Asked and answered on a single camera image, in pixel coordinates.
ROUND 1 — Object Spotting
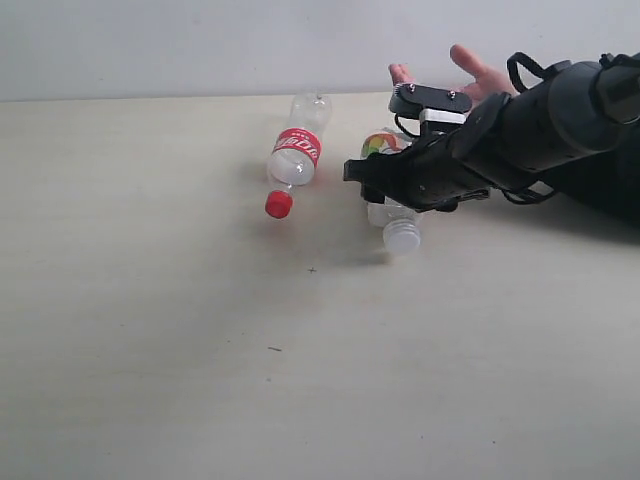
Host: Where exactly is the person's open hand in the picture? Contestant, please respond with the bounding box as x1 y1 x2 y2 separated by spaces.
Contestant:
449 44 516 105

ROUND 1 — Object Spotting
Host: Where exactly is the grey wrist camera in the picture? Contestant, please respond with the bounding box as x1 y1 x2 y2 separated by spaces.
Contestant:
389 83 473 125

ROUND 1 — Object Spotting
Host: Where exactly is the clear bottle white fruit label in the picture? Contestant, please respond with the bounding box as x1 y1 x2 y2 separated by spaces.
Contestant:
360 128 422 256

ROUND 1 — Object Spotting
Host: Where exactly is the black cable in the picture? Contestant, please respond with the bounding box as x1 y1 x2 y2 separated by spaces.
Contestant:
506 51 574 95

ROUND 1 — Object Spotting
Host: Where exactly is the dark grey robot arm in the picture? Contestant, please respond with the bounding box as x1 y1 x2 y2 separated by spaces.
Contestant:
343 52 639 212

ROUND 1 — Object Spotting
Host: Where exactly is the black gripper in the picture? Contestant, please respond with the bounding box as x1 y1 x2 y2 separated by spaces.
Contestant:
342 93 513 211

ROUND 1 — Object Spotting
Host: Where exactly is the clear bottle red label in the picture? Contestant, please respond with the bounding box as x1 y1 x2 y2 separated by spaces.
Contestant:
264 92 332 219

